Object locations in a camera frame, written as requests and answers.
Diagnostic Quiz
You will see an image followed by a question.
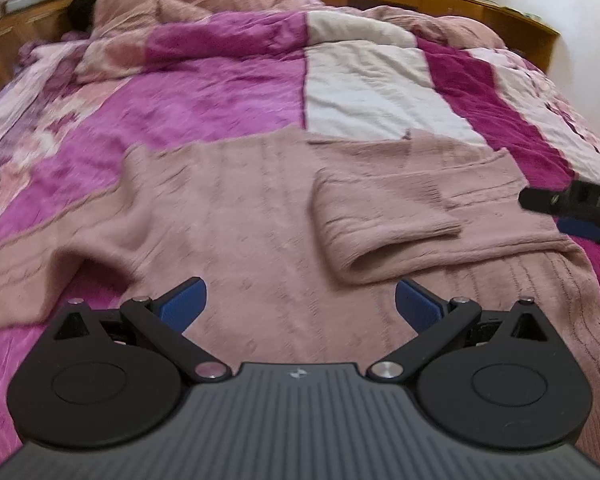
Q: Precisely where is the pink knitted cardigan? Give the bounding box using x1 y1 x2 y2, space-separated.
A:
0 128 600 463

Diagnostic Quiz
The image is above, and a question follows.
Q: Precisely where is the wooden side cabinet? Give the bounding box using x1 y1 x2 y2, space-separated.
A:
323 0 559 72

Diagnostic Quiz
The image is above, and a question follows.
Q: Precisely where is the magenta patchwork quilt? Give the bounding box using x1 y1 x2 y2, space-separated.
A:
0 10 600 465

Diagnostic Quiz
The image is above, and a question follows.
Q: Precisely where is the pink fuzzy blanket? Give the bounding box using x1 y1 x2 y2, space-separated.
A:
91 0 505 49

